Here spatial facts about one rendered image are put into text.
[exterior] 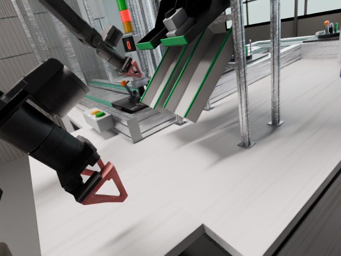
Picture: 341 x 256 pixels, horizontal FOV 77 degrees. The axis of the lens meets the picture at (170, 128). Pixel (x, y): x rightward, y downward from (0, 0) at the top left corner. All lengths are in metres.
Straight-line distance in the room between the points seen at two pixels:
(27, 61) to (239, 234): 3.49
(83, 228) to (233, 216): 0.34
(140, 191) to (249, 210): 0.28
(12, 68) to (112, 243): 3.32
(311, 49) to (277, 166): 1.25
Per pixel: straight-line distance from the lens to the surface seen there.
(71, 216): 0.64
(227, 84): 1.15
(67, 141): 0.35
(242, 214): 0.49
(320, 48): 1.75
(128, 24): 1.19
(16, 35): 3.68
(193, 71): 0.70
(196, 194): 0.54
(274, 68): 0.76
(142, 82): 0.99
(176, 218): 0.50
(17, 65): 3.66
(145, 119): 0.86
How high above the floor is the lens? 1.23
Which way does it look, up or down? 24 degrees down
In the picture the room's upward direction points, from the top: 13 degrees counter-clockwise
